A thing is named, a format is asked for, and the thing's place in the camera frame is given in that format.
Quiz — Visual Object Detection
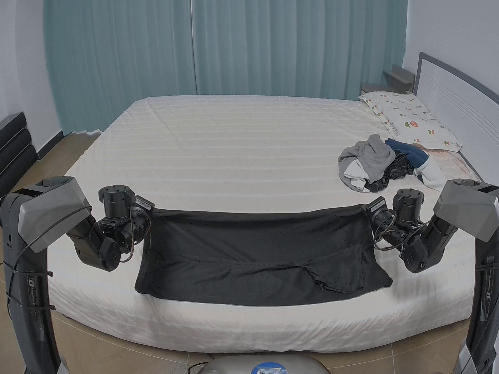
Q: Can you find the white printed pillow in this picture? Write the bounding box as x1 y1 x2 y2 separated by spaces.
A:
358 91 464 153

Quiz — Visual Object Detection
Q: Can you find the black polo shirt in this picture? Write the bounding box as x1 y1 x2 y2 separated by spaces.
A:
134 204 393 306

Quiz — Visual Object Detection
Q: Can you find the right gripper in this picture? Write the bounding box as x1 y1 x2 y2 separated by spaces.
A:
362 196 395 235

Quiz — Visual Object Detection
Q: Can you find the blue-green curtain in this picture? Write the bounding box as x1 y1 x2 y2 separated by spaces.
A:
191 0 408 101
45 0 199 136

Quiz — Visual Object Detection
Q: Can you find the grey bedside table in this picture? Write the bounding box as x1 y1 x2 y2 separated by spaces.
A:
360 64 416 94

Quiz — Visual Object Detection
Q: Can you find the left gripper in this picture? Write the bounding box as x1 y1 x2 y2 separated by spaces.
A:
130 196 155 235

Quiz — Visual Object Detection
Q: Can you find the black chest of drawers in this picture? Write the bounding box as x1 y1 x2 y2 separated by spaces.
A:
0 111 41 198

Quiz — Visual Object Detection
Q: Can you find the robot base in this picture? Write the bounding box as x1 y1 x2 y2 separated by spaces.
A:
194 356 326 374

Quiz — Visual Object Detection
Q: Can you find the pile of clothes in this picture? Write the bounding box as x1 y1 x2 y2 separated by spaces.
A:
338 133 447 193

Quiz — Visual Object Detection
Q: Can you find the bed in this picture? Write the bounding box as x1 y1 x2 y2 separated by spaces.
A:
49 52 499 354

